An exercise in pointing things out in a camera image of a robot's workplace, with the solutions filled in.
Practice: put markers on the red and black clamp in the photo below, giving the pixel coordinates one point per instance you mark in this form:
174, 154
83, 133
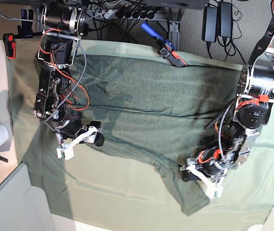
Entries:
9, 45

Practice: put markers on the blue and orange clamp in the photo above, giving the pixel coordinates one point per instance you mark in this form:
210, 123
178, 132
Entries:
166, 49

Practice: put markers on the grey power strip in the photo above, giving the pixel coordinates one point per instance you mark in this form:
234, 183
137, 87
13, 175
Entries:
147, 14

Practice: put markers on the left black power adapter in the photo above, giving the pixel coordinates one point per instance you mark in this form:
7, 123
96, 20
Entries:
225, 19

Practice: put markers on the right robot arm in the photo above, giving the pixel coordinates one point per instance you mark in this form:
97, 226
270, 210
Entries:
64, 24

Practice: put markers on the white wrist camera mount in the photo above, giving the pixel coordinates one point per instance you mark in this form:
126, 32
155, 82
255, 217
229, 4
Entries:
92, 135
212, 188

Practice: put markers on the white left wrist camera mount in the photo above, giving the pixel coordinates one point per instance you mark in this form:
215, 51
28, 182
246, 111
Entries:
212, 188

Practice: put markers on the light green box edge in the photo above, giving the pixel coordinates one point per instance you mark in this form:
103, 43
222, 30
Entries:
23, 207

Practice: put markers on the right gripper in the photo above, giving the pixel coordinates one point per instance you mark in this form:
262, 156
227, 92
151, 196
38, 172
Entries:
73, 129

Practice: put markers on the white charger plug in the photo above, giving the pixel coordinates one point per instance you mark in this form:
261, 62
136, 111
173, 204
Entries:
109, 14

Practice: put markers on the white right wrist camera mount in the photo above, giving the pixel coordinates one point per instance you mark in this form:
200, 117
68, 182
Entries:
92, 135

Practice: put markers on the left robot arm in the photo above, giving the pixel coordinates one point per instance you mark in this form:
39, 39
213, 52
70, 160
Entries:
240, 120

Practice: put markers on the dark green T-shirt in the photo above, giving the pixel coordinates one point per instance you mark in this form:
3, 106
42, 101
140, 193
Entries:
155, 113

